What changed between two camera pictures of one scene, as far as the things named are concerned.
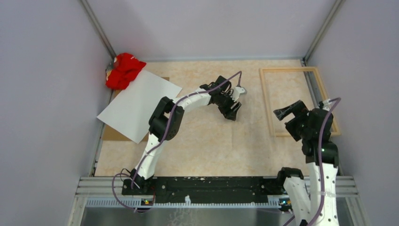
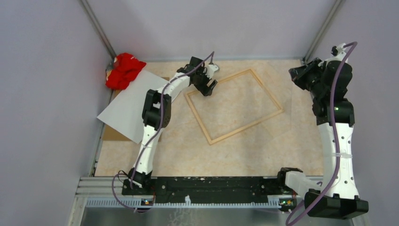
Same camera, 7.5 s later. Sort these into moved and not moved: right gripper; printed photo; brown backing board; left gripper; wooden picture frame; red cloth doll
Moved: right gripper; left gripper; wooden picture frame
Not moved: brown backing board; red cloth doll; printed photo
